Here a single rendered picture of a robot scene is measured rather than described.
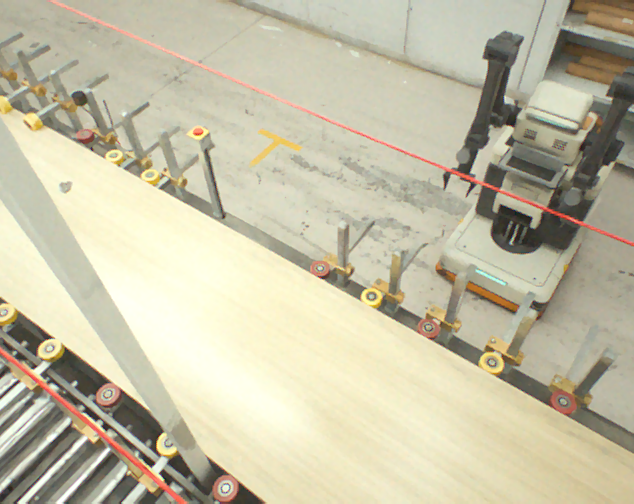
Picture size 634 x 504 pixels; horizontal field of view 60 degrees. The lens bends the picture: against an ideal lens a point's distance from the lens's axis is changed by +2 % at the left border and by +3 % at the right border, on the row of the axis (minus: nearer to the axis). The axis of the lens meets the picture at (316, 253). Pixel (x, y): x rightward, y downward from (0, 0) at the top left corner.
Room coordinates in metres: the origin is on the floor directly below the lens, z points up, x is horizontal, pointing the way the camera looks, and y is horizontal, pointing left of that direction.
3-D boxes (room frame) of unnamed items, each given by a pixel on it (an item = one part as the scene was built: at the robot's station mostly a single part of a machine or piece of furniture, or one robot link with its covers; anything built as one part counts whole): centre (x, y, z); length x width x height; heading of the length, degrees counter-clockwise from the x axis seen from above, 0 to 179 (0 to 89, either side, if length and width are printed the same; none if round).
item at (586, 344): (0.88, -0.92, 0.80); 0.43 x 0.03 x 0.04; 142
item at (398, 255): (1.25, -0.31, 0.87); 0.04 x 0.04 x 0.48; 52
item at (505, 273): (1.96, -1.14, 0.16); 0.67 x 0.64 x 0.25; 142
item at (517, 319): (1.03, -0.72, 0.83); 0.43 x 0.03 x 0.04; 142
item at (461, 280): (1.09, -0.50, 0.91); 0.04 x 0.04 x 0.48; 52
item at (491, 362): (0.88, -0.60, 0.85); 0.08 x 0.08 x 0.11
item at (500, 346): (0.95, -0.68, 0.83); 0.14 x 0.06 x 0.05; 52
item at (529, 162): (1.73, -0.96, 0.99); 0.28 x 0.16 x 0.22; 52
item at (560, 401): (0.72, -0.80, 0.85); 0.08 x 0.08 x 0.11
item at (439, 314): (1.11, -0.49, 0.83); 0.14 x 0.06 x 0.05; 52
